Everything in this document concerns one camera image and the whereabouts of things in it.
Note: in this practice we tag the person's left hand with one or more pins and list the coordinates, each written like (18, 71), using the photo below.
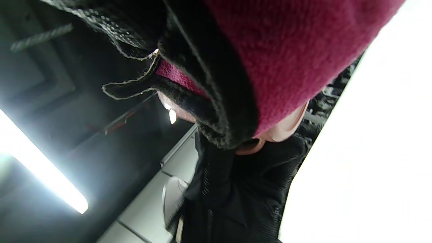
(243, 195)

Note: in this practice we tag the person's right hand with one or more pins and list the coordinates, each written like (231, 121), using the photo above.
(118, 20)

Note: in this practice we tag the pink water cup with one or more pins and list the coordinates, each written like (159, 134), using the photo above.
(287, 128)

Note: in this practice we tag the magenta cloth with black edge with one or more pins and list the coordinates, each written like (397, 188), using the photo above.
(287, 50)

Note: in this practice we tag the long ceiling light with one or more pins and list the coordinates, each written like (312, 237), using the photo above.
(40, 162)

